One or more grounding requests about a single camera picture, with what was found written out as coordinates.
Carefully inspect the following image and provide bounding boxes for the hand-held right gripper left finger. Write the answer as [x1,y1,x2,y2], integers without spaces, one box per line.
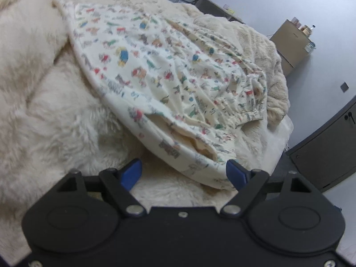
[57,158,147,218]

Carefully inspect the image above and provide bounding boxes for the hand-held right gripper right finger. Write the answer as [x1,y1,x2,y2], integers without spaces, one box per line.
[220,159,313,219]

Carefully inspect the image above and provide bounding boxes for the cartoon print cream pants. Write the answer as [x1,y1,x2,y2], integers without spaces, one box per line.
[51,0,269,191]

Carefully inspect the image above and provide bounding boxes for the grey door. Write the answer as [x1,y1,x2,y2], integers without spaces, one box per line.
[288,97,356,192]

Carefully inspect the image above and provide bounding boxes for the fluffy cream blanket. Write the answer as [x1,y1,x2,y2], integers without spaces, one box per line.
[0,0,294,267]

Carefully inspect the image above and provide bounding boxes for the bottles and jars cluster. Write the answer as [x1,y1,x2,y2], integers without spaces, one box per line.
[291,17,316,36]

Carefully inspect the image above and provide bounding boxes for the grey desk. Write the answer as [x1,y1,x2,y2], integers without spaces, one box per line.
[175,0,247,24]

